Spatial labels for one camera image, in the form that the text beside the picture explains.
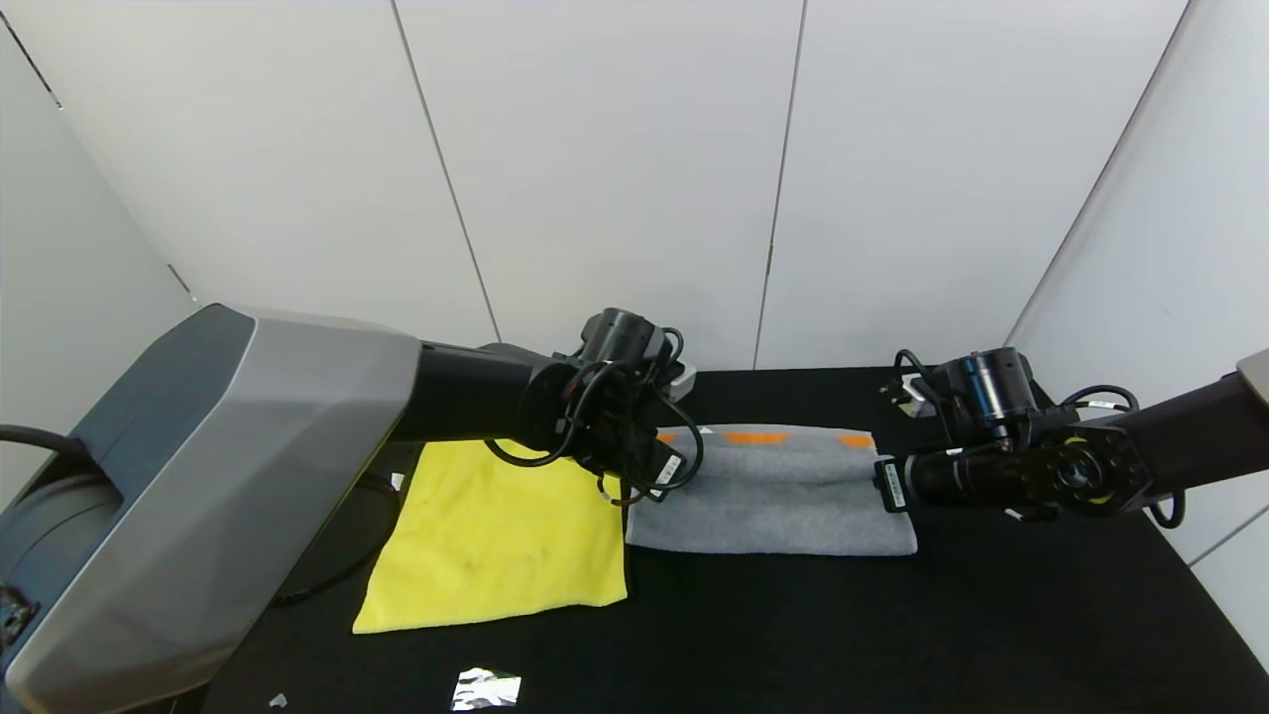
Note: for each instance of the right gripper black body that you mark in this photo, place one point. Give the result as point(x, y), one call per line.
point(890, 484)

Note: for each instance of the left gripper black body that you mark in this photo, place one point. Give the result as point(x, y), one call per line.
point(666, 470)

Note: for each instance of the grey towel with orange stripe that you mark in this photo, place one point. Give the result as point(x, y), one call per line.
point(773, 496)

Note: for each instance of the yellow microfibre towel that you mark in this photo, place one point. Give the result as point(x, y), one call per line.
point(496, 535)

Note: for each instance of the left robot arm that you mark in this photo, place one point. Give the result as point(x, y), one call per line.
point(248, 476)

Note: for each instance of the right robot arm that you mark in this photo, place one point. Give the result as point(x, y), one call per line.
point(1170, 436)

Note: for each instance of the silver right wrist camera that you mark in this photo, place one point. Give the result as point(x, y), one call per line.
point(910, 397)

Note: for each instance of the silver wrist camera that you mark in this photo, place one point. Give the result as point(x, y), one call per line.
point(910, 397)
point(680, 377)

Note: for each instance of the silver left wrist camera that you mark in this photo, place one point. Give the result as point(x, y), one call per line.
point(680, 377)

